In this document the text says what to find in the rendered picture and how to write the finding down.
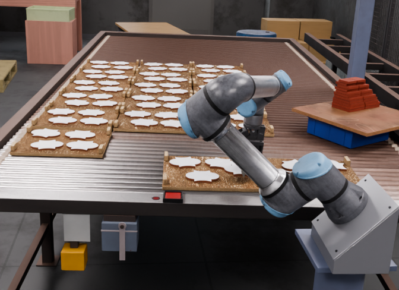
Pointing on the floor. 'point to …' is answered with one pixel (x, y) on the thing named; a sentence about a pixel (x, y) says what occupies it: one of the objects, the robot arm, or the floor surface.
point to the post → (361, 33)
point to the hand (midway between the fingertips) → (240, 170)
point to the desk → (149, 28)
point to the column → (321, 276)
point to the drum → (256, 33)
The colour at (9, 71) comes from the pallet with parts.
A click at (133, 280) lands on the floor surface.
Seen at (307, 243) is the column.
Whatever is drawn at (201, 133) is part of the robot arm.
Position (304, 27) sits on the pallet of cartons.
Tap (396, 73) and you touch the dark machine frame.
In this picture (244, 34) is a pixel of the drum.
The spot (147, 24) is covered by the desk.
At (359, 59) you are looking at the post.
